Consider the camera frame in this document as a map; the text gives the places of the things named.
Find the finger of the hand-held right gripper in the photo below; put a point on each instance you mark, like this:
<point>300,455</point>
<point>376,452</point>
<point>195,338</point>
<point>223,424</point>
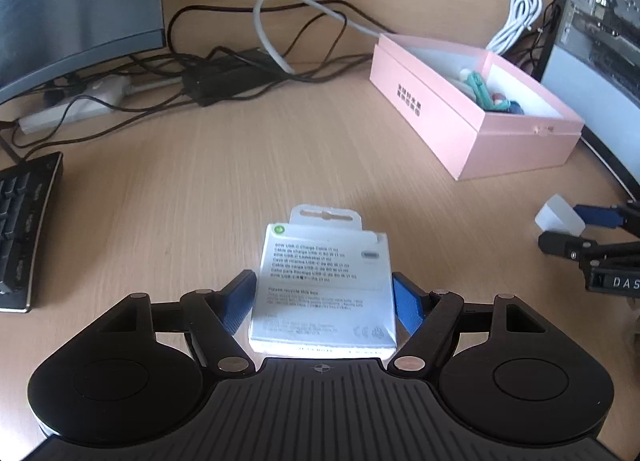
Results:
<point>597,215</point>
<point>565,243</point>

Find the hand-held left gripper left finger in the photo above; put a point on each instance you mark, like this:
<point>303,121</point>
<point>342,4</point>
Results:
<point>237,303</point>

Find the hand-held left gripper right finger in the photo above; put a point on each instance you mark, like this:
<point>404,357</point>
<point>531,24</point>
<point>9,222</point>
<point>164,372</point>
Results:
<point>406,303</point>

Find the small white charger block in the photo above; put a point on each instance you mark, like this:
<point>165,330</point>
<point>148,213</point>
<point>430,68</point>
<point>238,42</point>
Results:
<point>557,216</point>

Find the teal plastic item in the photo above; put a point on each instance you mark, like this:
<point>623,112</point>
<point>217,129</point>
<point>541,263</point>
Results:
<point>477,88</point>

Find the pink cardboard box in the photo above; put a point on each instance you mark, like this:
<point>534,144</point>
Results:
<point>430,121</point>

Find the glass-sided computer case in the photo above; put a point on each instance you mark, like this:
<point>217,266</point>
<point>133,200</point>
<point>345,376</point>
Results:
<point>590,66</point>

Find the black keyboard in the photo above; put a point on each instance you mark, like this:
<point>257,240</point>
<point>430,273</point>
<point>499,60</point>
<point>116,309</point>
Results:
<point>25,231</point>

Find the black power brick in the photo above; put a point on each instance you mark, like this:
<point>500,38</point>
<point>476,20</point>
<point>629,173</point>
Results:
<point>225,78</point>

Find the white power strip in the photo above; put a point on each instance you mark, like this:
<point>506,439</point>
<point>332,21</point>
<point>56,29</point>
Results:
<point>75,108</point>

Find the computer monitor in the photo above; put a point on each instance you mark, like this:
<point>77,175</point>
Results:
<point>65,6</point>

